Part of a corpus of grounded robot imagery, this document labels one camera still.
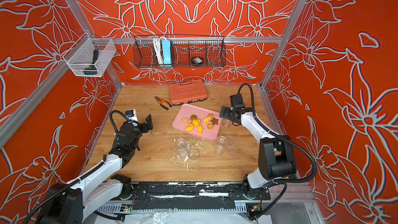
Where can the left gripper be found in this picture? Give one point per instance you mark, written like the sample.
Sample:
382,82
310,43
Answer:
144,129

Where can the clear acrylic wall box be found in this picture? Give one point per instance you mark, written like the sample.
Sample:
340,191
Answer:
88,57

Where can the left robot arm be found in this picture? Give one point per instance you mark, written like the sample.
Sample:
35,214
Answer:
73,202

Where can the clear cookie jar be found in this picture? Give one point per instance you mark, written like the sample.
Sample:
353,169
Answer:
181,147
226,123
220,145

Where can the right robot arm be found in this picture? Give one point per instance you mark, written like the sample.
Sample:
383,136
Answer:
276,159

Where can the small black box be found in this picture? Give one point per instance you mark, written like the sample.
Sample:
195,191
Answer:
197,61

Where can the black wire wall basket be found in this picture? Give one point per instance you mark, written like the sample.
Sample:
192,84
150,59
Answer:
148,51

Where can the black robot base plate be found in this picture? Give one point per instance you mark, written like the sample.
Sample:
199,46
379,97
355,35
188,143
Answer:
194,196

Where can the orange tool case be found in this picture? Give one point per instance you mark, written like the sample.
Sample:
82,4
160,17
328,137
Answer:
187,92

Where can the orange handled pliers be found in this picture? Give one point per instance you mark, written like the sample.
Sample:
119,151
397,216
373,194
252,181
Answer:
163,103

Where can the yellow fish cookie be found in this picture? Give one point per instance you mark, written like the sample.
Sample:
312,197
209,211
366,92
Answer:
193,124
199,129

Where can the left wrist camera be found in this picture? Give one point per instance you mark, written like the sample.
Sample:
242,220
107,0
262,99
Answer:
131,115

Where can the light blue box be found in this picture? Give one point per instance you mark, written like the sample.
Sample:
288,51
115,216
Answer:
166,49

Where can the yellow round cookie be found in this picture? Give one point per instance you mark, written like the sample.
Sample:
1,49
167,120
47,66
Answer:
210,126

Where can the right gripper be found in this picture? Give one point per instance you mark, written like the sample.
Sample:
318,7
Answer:
227,113

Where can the clear cookie jar front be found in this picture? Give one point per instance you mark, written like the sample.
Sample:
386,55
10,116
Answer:
181,147

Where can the brown star cookie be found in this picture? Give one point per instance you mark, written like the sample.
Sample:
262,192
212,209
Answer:
215,121

